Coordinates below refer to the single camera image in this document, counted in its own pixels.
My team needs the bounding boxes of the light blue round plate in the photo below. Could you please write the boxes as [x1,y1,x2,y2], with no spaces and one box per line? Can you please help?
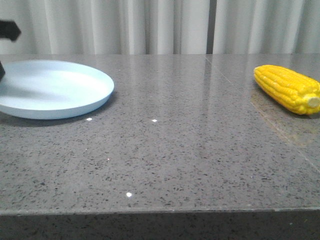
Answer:
[0,60,115,120]

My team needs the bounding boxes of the white pleated curtain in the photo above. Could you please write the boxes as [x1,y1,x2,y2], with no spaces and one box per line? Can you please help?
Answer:
[0,0,320,55]

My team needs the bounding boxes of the yellow corn cob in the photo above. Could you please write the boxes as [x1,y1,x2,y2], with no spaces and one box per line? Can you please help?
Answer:
[253,64,320,115]

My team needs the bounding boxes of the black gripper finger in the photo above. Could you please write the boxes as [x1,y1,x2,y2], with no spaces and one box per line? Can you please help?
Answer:
[0,62,6,81]
[0,20,22,42]

